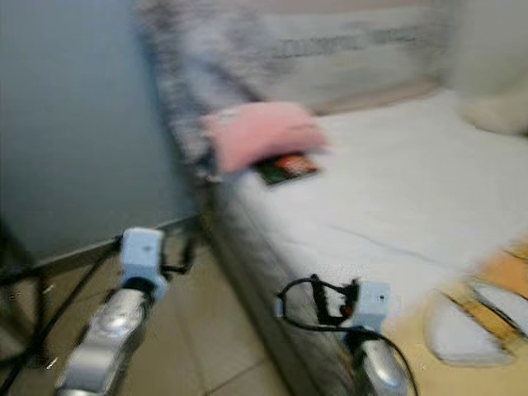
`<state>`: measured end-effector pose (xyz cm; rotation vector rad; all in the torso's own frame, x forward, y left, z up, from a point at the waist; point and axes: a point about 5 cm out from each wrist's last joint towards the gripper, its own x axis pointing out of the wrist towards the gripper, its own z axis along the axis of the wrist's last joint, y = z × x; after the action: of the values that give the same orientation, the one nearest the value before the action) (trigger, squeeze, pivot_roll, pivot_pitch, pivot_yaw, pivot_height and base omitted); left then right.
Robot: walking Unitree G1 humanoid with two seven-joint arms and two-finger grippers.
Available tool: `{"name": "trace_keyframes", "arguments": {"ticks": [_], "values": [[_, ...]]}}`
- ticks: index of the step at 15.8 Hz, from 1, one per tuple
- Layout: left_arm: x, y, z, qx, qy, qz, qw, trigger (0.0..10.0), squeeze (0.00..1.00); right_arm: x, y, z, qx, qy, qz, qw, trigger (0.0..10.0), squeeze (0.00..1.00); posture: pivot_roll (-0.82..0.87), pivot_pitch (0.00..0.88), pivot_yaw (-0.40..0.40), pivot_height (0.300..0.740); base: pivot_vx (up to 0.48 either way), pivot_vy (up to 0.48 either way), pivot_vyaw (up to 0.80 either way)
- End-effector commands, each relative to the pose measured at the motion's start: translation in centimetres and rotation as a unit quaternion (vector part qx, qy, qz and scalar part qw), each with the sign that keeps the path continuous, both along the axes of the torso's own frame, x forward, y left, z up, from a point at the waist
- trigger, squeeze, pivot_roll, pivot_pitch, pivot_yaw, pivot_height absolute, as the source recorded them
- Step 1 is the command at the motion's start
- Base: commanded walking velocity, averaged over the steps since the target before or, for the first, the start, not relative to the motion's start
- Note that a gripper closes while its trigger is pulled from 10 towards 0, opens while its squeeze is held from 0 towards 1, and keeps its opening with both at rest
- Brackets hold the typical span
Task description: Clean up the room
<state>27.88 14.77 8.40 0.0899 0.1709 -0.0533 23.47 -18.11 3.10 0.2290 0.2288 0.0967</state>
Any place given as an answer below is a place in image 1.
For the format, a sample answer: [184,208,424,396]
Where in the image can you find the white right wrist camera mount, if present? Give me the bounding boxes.
[356,280,394,330]

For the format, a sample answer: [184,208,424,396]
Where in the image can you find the white quilted mattress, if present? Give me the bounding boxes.
[198,87,528,396]

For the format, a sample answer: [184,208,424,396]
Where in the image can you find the beige u-shaped plush pillow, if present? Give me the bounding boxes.
[458,91,528,138]

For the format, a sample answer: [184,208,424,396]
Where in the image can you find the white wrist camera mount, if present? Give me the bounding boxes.
[356,280,394,330]
[120,229,167,282]

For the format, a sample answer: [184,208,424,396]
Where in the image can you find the white ornament print headboard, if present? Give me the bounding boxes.
[136,0,448,179]

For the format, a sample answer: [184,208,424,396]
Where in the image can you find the pink plush pillow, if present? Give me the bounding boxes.
[202,101,332,175]

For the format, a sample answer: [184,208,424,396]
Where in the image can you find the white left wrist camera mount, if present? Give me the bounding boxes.
[120,229,167,282]

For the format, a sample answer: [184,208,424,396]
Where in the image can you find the black metal rack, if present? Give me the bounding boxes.
[0,238,52,390]

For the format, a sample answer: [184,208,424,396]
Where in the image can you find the yellow orange duck print blanket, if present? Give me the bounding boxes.
[367,239,528,396]

